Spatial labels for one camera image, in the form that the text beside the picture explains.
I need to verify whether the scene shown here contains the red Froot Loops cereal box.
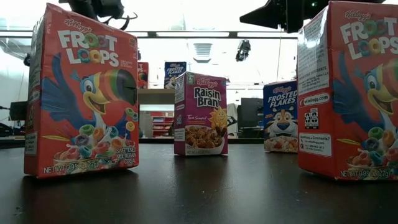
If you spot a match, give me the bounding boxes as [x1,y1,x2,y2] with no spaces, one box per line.
[24,2,140,179]
[137,61,149,90]
[297,1,398,181]

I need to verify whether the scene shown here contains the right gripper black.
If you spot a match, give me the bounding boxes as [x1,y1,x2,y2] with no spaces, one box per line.
[239,0,330,34]

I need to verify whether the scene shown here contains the black hanging camera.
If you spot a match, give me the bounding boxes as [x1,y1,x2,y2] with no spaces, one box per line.
[235,39,251,62]

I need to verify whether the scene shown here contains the black table frame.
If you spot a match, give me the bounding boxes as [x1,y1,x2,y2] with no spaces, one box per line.
[0,136,265,149]

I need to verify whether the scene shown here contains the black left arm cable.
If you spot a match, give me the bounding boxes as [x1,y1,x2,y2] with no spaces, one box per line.
[102,11,138,31]

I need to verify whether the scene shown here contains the pink snack box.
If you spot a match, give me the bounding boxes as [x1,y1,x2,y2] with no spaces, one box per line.
[173,71,229,156]

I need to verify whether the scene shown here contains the large black monitor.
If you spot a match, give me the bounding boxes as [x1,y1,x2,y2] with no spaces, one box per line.
[238,98,264,138]

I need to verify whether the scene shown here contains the red storage rack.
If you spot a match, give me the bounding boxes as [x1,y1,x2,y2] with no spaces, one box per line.
[151,111,175,138]

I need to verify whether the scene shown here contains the ceiling air vent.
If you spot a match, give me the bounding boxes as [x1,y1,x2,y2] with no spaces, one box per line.
[193,42,213,63]

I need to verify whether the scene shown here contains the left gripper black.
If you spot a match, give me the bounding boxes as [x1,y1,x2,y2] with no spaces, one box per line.
[67,0,125,20]

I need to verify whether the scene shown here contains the blue Frosted Flakes cereal box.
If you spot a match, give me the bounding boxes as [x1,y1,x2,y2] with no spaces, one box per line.
[164,61,187,90]
[262,80,299,153]

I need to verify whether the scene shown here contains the light wooden shelf board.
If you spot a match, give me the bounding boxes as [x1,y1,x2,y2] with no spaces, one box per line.
[137,88,175,106]

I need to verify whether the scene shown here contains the black overhead frame beam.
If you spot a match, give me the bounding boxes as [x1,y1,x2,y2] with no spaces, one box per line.
[0,30,299,40]

